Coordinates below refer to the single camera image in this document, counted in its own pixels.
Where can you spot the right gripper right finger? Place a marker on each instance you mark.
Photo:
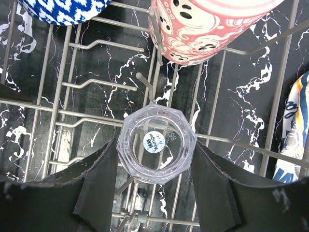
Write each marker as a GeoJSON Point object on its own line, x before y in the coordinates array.
{"type": "Point", "coordinates": [231, 199]}

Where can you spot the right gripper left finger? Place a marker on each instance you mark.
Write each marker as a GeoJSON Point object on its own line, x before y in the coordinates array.
{"type": "Point", "coordinates": [76, 199]}

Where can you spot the pink skull pattern mug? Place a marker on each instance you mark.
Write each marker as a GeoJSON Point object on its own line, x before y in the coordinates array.
{"type": "Point", "coordinates": [192, 31]}

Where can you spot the red patterned bowl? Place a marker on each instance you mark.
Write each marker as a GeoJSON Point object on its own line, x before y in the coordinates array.
{"type": "Point", "coordinates": [64, 12]}

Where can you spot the grey wire dish rack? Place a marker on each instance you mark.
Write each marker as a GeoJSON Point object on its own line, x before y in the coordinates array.
{"type": "Point", "coordinates": [66, 90]}

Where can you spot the clear drinking glass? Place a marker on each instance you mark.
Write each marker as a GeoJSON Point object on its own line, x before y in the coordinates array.
{"type": "Point", "coordinates": [156, 144]}

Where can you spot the white printed t-shirt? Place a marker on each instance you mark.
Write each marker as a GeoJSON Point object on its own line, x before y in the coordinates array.
{"type": "Point", "coordinates": [294, 130]}

